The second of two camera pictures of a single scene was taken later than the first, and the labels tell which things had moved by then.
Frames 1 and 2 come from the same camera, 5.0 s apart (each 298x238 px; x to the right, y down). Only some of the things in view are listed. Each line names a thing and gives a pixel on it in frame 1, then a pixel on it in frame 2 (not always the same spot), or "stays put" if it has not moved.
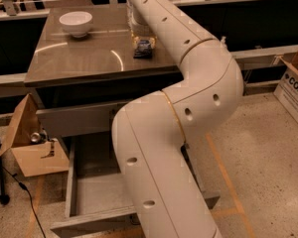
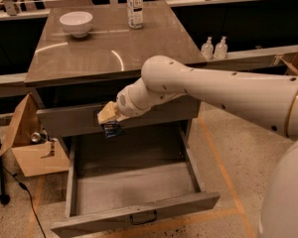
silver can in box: [40, 138] stays put
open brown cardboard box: [38, 158] stays put
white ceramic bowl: [76, 23] stays put
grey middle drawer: [58, 122] stays put
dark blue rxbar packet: [143, 50] to [112, 129]
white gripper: [140, 28] to [126, 104]
